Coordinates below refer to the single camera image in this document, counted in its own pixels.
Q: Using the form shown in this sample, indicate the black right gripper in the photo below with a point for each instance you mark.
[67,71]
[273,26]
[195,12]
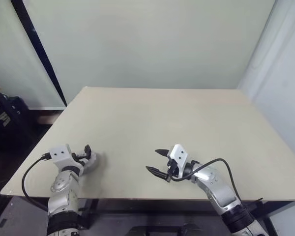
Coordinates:
[172,170]

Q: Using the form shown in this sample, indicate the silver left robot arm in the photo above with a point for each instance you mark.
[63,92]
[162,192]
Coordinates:
[62,194]

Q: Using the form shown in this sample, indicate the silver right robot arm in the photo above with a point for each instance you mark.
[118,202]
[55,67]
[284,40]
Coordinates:
[223,191]

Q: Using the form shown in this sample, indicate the black diagonal wall post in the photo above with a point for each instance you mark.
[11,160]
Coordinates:
[41,51]

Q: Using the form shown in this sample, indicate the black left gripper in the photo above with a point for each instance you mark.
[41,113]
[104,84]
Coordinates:
[79,156]

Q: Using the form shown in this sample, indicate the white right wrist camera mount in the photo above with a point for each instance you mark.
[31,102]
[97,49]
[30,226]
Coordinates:
[178,155]

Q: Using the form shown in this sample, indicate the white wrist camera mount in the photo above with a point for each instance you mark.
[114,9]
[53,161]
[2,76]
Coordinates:
[178,155]
[61,155]

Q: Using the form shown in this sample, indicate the black bag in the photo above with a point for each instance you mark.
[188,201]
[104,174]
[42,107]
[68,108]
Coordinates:
[7,120]

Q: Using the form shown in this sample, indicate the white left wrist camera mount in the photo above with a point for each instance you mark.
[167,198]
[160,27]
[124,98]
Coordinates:
[61,155]

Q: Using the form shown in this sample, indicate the black table frame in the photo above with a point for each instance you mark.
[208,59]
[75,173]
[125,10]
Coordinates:
[137,206]

